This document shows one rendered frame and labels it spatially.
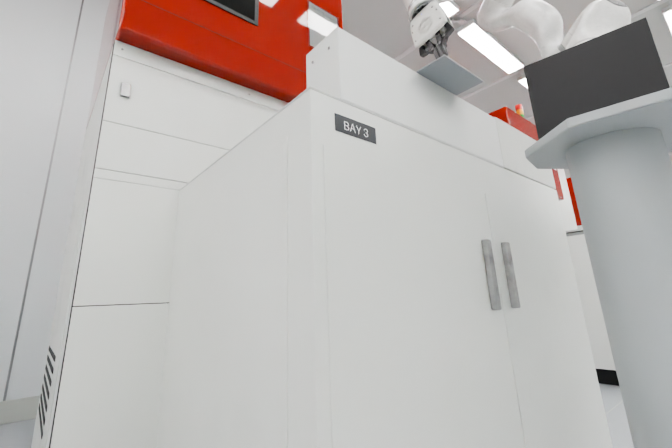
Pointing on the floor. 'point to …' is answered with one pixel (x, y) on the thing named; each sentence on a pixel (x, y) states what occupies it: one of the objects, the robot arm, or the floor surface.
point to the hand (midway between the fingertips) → (441, 54)
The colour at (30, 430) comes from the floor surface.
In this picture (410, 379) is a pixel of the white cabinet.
